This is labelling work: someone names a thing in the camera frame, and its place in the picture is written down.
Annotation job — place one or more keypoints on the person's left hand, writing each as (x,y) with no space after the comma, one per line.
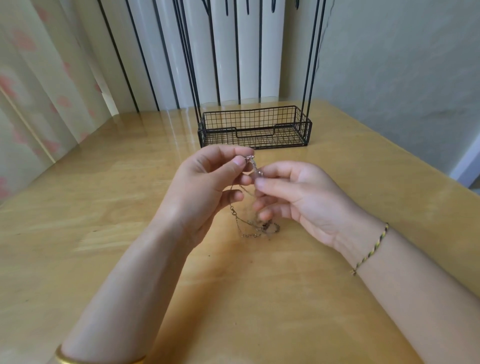
(195,191)

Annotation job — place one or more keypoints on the person's right hand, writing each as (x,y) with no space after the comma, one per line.
(315,199)

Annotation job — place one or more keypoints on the person's left forearm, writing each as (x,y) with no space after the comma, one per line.
(116,304)

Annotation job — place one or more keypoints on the person's right forearm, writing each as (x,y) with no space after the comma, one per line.
(420,304)

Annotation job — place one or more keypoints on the white black-striped curtain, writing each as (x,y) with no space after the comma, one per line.
(165,56)

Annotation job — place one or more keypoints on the pink floral curtain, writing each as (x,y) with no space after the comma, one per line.
(37,90)

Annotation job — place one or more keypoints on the gold bangle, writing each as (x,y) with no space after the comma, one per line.
(67,357)

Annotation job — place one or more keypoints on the white door frame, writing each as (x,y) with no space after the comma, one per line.
(464,163)

